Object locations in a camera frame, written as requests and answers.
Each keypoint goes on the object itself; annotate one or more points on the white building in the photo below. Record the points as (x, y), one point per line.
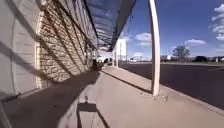
(121, 49)

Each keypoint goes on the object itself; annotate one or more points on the pale concrete pavement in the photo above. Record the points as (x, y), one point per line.
(126, 100)

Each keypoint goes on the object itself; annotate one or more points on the dark canopy roof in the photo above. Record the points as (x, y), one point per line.
(108, 20)

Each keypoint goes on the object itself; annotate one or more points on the stone brick building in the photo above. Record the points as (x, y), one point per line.
(56, 46)

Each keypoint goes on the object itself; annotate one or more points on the tree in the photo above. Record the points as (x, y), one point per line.
(181, 52)

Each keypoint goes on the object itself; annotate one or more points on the dark asphalt road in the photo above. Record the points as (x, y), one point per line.
(193, 80)

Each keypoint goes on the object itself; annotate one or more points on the dark bush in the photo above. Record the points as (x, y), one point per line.
(201, 59)

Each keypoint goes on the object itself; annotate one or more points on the pale canopy post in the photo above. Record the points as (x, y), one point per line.
(155, 50)
(116, 58)

